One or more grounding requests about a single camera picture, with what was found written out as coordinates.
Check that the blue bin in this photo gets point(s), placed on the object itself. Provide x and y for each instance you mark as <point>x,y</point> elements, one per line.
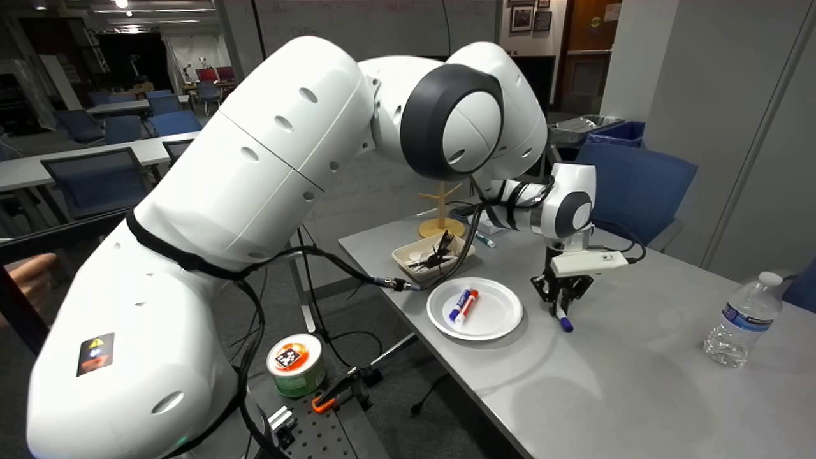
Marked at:
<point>620,131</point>

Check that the large blue chair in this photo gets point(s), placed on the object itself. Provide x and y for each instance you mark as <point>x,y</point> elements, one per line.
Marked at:
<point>637,192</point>

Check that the white long table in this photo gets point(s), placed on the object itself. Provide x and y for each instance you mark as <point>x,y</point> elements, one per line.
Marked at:
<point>85,156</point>

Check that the beige cutlery tray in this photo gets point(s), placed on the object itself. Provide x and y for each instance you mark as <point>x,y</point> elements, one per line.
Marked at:
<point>410,257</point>

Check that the black plastic fork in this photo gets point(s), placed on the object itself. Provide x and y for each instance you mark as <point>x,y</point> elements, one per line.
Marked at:
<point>437,252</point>

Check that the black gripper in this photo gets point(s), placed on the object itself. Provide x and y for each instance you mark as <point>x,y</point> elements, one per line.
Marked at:
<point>563,285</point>

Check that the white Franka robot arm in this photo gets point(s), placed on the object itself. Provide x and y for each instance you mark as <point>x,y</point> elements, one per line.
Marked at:
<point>256,187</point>

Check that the wooden tree stand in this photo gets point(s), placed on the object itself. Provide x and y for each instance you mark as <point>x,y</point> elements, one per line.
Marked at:
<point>442,219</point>

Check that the green white round tub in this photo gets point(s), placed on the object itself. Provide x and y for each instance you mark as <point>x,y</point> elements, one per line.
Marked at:
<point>297,365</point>

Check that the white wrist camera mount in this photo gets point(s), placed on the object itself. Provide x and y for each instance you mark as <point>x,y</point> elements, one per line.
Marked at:
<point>586,262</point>

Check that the person hand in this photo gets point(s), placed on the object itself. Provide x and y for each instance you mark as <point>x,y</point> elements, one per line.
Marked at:
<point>34,272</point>

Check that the dark blue office chair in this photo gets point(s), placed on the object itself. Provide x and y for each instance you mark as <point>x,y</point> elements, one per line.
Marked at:
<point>90,183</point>

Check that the white marker blue cap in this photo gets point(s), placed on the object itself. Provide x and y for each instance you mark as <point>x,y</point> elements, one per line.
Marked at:
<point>563,322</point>

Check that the clear plastic water bottle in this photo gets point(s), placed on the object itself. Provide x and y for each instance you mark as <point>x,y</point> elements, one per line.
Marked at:
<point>741,322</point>

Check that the short blue marker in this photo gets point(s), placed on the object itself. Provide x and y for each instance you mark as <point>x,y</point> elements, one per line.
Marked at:
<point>458,312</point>

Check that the white round plate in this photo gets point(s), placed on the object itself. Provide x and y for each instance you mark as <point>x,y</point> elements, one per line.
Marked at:
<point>493,319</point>

